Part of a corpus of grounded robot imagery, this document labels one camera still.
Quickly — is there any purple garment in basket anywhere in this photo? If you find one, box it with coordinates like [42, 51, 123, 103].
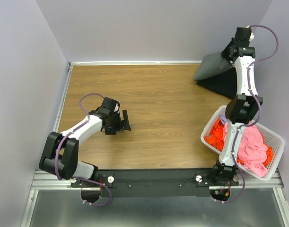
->
[219, 115, 228, 125]

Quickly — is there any pink t shirt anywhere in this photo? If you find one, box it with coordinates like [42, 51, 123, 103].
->
[223, 122, 269, 177]

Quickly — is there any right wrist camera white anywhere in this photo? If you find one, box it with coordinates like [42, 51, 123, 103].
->
[246, 26, 254, 42]

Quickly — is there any orange t shirt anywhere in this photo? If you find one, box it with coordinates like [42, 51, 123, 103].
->
[204, 119, 274, 171]

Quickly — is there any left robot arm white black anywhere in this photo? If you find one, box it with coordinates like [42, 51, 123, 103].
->
[39, 97, 131, 187]

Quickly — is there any folded black t shirt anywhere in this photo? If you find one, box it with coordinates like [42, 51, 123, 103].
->
[197, 68, 237, 99]

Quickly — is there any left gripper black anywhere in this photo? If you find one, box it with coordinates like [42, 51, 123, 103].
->
[105, 110, 131, 135]

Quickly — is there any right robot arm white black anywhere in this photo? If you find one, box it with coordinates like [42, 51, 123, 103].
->
[210, 26, 263, 185]

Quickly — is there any white plastic laundry basket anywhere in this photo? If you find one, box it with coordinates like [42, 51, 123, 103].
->
[201, 105, 285, 181]

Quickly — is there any grey t shirt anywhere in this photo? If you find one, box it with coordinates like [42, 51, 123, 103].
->
[193, 52, 233, 81]

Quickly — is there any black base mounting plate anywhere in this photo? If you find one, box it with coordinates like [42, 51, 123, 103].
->
[71, 168, 239, 202]

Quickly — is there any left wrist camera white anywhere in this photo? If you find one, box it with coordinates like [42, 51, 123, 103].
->
[113, 101, 120, 113]

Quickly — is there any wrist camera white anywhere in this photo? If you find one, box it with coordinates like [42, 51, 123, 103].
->
[113, 101, 120, 113]
[246, 26, 254, 42]

